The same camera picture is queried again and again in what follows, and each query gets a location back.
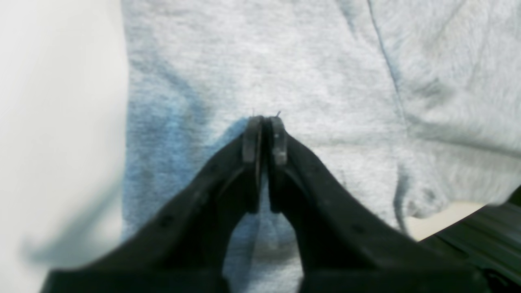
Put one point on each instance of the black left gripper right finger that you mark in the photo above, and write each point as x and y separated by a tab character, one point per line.
344	248

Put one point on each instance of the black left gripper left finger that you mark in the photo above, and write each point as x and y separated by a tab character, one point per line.
183	247

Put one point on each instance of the grey t-shirt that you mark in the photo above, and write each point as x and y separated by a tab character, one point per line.
411	104

